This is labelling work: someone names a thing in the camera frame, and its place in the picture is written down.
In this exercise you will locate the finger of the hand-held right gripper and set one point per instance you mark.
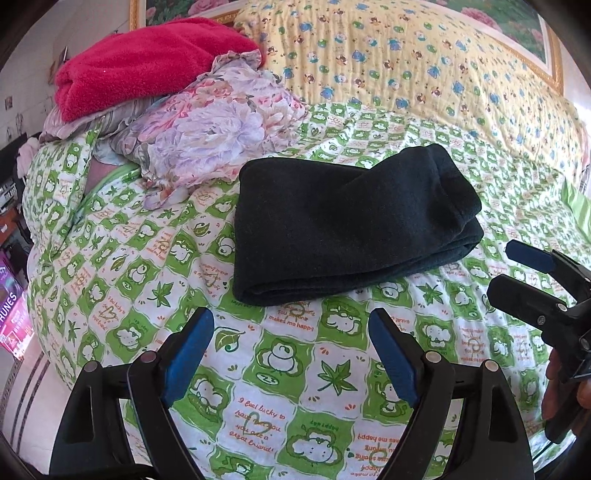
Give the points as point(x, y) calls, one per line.
point(521, 295)
point(526, 253)

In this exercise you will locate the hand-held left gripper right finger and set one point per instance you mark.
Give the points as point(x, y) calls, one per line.
point(392, 357)

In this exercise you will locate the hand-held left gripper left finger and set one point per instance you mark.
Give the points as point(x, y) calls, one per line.
point(189, 355)

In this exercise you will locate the black pants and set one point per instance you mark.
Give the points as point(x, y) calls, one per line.
point(341, 221)

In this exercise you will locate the person's right hand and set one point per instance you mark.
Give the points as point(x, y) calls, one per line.
point(553, 387)

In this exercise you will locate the green printed bed sheet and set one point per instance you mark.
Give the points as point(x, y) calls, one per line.
point(286, 369)

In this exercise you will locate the purple printed box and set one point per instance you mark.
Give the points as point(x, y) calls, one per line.
point(14, 314)

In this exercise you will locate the yellow printed blanket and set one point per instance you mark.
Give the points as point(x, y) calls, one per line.
point(415, 60)

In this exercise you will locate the floral quilt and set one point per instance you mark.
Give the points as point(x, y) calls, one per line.
point(207, 129)

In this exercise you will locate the grey striped cloth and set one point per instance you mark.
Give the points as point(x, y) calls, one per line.
point(78, 124)

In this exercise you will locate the pink cloth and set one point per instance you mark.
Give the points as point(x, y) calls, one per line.
point(28, 154)

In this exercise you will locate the red fleece blanket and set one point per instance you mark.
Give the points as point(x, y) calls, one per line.
point(138, 60)

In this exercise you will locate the framed landscape wall picture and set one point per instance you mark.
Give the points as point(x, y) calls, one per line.
point(517, 27)

